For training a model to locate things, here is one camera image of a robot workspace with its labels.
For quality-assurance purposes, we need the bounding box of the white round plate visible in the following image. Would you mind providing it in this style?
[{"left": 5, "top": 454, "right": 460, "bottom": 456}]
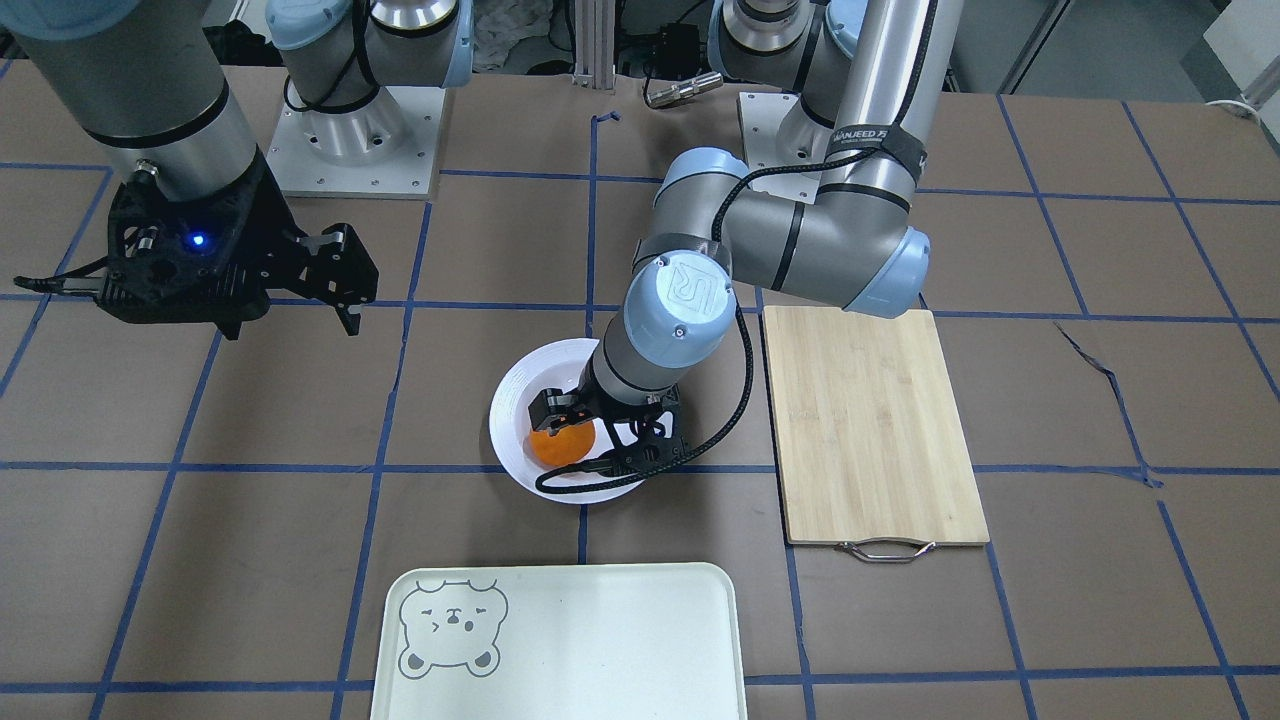
[{"left": 489, "top": 338, "right": 660, "bottom": 505}]

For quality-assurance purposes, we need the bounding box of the cream bear tray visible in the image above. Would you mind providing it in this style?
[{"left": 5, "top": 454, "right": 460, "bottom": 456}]
[{"left": 371, "top": 562, "right": 748, "bottom": 719}]

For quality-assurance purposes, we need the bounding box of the aluminium frame post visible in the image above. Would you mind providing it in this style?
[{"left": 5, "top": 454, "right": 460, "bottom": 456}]
[{"left": 572, "top": 0, "right": 617, "bottom": 94}]

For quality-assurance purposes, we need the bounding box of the orange fruit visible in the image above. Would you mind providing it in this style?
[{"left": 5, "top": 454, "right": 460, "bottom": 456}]
[{"left": 527, "top": 421, "right": 596, "bottom": 469}]

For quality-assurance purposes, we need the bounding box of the wooden cutting board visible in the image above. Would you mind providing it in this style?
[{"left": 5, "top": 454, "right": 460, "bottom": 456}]
[{"left": 763, "top": 306, "right": 989, "bottom": 547}]

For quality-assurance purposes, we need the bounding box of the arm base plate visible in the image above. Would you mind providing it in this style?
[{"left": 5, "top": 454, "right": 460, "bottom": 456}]
[
  {"left": 739, "top": 92, "right": 913, "bottom": 213},
  {"left": 264, "top": 86, "right": 452, "bottom": 200}
]

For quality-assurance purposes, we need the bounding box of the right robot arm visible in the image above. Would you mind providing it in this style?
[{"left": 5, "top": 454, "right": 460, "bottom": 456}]
[{"left": 3, "top": 1, "right": 475, "bottom": 340}]

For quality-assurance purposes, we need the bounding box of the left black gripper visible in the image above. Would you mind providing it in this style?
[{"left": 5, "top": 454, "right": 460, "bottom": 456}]
[{"left": 527, "top": 380, "right": 641, "bottom": 434}]

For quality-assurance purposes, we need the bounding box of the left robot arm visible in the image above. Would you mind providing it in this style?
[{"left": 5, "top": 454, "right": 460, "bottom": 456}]
[{"left": 518, "top": 1, "right": 963, "bottom": 432}]

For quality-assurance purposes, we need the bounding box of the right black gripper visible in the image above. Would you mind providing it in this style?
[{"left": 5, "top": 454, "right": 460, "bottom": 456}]
[{"left": 92, "top": 150, "right": 379, "bottom": 341}]

